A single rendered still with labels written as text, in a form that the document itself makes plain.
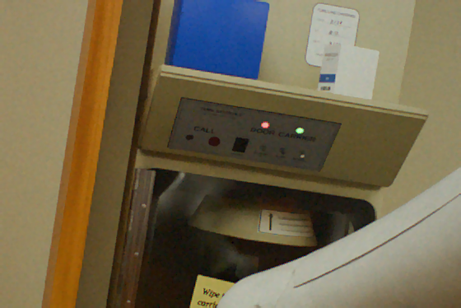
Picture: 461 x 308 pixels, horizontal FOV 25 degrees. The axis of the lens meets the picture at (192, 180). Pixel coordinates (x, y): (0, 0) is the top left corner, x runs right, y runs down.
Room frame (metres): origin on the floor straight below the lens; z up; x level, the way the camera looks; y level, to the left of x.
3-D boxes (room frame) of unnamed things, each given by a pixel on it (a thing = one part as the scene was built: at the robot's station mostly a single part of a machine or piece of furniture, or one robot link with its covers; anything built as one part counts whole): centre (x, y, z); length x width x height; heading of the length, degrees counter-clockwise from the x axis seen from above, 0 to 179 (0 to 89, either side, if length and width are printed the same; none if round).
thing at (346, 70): (1.26, -0.16, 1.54); 0.05 x 0.05 x 0.06; 16
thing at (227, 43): (1.23, 0.00, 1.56); 0.10 x 0.10 x 0.09; 8
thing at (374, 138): (1.25, -0.09, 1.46); 0.32 x 0.11 x 0.10; 98
